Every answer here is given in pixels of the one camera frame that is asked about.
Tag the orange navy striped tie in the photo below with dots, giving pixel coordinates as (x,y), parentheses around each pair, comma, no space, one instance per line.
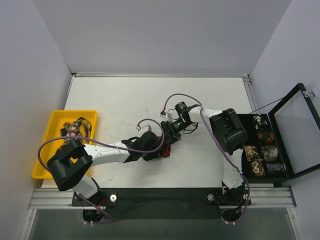
(165,147)

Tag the blue orange rolled tie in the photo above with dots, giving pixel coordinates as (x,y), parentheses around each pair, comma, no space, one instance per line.
(269,153)

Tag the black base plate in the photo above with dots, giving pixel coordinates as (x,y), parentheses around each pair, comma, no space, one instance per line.
(169,203)

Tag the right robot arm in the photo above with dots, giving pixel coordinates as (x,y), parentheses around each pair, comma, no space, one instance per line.
(226,128)

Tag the brown floral rolled tie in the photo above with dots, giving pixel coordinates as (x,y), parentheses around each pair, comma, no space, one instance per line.
(255,161)

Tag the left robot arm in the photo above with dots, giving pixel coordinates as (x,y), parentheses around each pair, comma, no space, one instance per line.
(69,165)

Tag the dark rolled tie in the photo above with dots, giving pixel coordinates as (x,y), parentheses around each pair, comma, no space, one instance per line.
(275,168)

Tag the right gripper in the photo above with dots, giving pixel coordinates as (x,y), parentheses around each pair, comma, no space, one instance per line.
(168,132)

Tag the brown floral tie in tray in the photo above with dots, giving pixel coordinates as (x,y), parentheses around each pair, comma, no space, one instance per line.
(79,128)

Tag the black framed glass box lid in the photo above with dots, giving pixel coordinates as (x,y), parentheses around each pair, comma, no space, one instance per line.
(296,126)

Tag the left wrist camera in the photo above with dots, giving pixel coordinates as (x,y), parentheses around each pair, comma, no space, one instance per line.
(144,128)

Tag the black tie storage box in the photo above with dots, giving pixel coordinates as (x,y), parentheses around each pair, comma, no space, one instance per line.
(248,124)

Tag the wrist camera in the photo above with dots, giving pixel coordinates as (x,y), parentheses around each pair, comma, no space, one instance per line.
(181,108)
(144,128)

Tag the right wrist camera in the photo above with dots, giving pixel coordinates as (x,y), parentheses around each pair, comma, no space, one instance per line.
(181,108)

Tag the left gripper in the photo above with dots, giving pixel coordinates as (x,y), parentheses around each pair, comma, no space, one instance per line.
(155,149)

